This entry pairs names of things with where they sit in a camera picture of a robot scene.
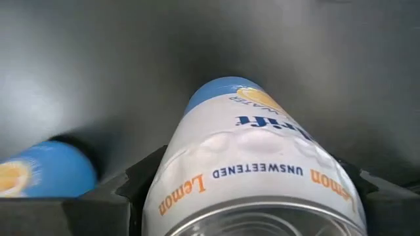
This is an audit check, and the white blue Spindrift can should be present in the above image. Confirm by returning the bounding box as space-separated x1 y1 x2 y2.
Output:
140 75 368 236
0 140 98 199

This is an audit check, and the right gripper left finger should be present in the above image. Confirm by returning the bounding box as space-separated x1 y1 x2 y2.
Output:
0 145 169 236

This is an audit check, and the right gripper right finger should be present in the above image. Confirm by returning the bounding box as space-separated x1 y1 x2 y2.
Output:
331 155 420 236

